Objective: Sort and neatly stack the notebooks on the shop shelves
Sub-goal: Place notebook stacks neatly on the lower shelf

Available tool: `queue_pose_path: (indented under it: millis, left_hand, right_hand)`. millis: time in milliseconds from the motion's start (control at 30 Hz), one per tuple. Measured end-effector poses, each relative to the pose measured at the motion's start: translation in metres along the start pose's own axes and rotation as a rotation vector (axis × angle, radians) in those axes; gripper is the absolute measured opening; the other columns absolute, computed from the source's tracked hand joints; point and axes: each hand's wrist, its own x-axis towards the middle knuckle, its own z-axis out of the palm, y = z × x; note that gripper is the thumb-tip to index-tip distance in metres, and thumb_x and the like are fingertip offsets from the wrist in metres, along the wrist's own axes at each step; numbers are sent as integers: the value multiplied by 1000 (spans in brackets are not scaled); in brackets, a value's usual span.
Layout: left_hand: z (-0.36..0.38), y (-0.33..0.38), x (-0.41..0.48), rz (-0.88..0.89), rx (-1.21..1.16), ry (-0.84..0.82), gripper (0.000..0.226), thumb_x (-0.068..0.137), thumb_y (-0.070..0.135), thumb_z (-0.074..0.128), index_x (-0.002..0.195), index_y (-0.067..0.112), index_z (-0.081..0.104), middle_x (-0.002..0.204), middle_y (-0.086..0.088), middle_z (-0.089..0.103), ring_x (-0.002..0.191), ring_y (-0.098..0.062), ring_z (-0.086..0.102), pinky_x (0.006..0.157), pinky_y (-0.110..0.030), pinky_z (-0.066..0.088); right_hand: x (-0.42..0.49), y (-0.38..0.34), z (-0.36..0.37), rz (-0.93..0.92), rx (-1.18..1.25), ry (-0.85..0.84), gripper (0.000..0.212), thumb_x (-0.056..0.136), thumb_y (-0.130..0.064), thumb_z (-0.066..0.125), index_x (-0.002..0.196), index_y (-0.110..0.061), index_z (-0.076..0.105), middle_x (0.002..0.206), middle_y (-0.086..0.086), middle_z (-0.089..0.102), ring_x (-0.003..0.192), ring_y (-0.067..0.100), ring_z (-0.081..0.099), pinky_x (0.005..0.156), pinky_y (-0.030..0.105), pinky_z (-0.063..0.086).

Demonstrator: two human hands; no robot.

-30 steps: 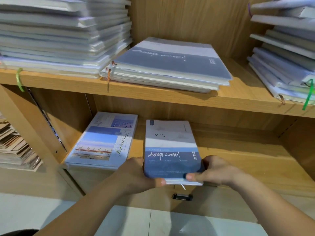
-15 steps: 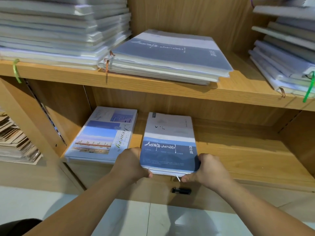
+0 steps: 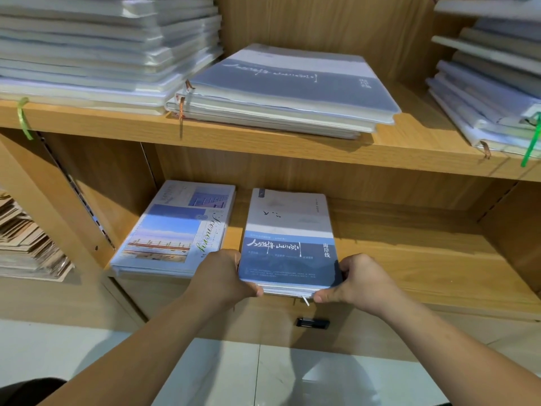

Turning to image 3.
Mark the stack of large blue notebooks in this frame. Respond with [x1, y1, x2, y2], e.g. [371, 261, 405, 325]
[0, 0, 225, 115]

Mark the person's right forearm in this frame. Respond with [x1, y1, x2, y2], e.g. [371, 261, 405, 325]
[372, 292, 541, 406]

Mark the wooden shelf unit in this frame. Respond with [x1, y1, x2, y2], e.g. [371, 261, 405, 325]
[0, 0, 541, 369]

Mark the stack of flat wrapped packets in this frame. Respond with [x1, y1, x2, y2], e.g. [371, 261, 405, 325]
[0, 194, 76, 281]

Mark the blue band script notebook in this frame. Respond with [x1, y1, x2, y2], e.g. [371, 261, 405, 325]
[238, 188, 343, 298]

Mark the person's left forearm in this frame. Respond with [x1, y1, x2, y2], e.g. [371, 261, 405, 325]
[38, 292, 229, 406]

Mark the person's left hand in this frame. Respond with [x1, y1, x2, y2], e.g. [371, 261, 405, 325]
[188, 249, 265, 311]

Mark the stack of grey blue notebooks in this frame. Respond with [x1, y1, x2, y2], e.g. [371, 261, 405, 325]
[166, 43, 402, 139]

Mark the beach picture cover notebook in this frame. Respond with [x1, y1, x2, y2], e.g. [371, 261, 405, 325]
[110, 180, 236, 277]

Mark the person's right hand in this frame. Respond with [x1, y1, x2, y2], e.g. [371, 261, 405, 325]
[313, 253, 409, 318]

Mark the pile of small notebooks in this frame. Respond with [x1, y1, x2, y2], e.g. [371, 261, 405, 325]
[427, 0, 541, 159]

